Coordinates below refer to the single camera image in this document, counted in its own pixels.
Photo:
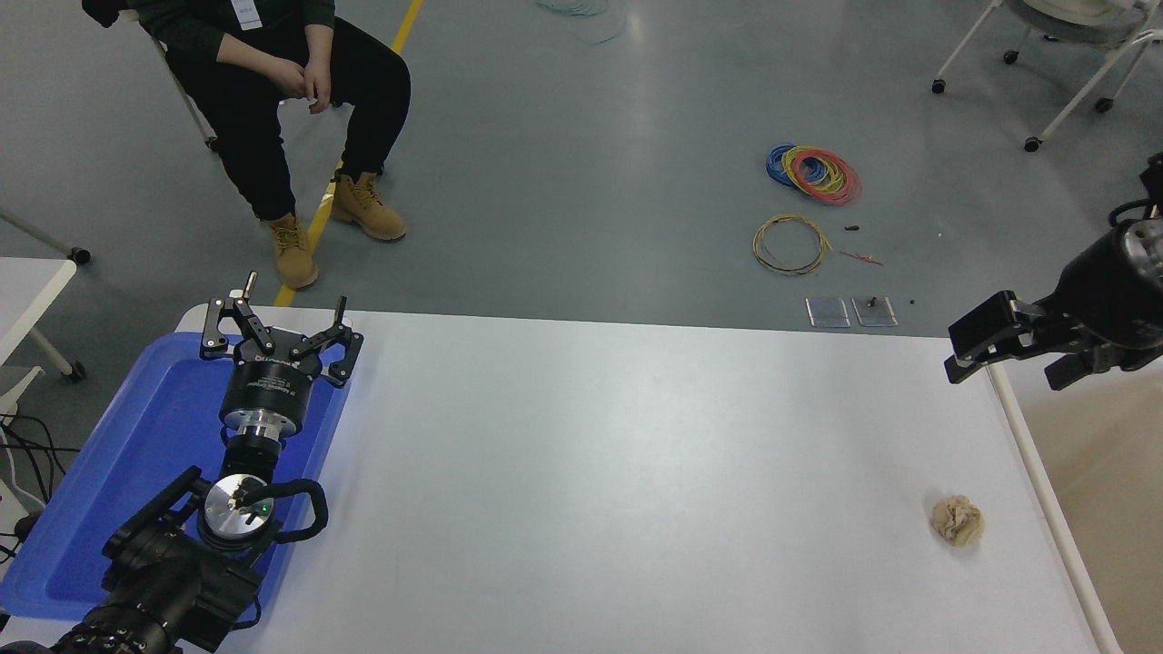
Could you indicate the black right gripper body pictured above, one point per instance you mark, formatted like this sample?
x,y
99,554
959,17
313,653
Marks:
x,y
1108,300

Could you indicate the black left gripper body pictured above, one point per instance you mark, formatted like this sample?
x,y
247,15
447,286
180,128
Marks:
x,y
273,386

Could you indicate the tan paper ball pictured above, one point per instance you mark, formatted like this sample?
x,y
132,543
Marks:
x,y
957,522

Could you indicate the seated person's left forearm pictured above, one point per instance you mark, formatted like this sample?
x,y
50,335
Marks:
x,y
320,36

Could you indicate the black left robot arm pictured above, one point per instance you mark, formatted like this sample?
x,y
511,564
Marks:
x,y
173,581

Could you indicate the seated person's right forearm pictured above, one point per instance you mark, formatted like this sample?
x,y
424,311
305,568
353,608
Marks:
x,y
236,54

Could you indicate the seated person's right hand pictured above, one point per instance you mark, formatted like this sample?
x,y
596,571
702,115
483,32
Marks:
x,y
289,80

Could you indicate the seated person's left hand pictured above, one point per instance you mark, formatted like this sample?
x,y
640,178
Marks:
x,y
320,86

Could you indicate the small silver rod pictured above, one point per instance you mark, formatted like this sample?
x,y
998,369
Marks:
x,y
249,283

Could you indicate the clear plastic plate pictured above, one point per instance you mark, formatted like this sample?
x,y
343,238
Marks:
x,y
828,312
875,312

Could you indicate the large pale bin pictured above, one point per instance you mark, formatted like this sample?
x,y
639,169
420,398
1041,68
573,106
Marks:
x,y
1104,509

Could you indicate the blue plastic tray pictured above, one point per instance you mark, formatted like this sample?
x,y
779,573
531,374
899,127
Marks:
x,y
136,436

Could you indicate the grey caster leg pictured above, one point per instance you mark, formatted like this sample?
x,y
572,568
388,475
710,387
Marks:
x,y
54,243

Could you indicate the white side table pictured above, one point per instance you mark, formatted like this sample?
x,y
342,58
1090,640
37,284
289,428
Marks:
x,y
32,291

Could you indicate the seated person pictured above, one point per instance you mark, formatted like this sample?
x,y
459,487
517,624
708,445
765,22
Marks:
x,y
254,100

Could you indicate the white folding chair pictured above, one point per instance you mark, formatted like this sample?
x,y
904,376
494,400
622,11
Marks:
x,y
186,95

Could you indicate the white name badge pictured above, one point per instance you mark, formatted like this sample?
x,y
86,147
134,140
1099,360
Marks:
x,y
245,14

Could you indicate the white wheeled frame chair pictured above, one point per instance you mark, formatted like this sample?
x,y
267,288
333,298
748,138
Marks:
x,y
1077,100

